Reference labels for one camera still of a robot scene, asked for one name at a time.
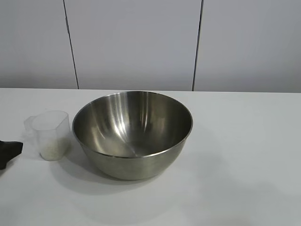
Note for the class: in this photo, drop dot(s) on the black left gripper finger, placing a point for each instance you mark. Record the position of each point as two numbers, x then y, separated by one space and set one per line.
9 150

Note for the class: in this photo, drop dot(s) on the white rice grains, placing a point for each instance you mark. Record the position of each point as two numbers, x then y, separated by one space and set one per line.
53 151

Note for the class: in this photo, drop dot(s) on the translucent plastic measuring cup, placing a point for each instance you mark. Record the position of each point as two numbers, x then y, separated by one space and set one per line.
58 127

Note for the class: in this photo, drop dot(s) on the stainless steel mixing bowl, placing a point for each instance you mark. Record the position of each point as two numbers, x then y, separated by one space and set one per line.
131 164

